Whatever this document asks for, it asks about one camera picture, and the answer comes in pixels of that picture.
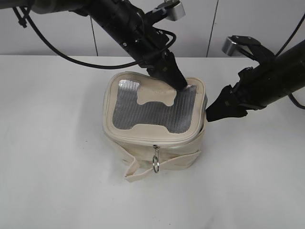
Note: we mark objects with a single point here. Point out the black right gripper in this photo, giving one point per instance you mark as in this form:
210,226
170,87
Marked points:
257,88

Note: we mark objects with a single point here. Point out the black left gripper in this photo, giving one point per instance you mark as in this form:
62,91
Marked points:
149,47

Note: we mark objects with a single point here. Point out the cream fabric zipper bag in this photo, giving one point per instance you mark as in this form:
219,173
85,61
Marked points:
139,112

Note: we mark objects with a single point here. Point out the silver ring zipper pull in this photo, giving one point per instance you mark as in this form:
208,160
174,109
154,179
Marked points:
155,159

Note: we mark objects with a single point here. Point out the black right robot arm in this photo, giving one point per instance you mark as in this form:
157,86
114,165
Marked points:
299,52

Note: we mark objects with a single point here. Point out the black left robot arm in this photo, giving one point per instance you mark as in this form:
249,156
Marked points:
111,15

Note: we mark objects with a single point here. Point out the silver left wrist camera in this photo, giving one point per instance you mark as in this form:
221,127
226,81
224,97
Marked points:
172,10

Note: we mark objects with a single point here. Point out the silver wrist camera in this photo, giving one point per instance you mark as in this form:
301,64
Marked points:
172,10
247,46

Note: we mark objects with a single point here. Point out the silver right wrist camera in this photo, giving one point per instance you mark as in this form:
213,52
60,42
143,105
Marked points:
247,46

